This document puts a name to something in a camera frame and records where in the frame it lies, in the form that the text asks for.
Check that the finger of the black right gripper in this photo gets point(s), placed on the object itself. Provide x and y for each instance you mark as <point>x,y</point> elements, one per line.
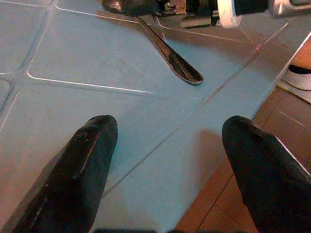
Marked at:
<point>138,6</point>

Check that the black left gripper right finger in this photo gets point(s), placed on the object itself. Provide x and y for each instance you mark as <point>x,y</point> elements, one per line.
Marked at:
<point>264,174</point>

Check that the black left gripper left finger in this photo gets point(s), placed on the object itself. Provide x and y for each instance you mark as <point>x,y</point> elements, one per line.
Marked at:
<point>70,174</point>

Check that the dark metal spoon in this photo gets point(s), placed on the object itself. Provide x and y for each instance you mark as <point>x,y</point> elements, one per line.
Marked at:
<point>178,66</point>

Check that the white object with black band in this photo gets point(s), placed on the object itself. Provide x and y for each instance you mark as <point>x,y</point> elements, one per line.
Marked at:
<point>300,77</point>

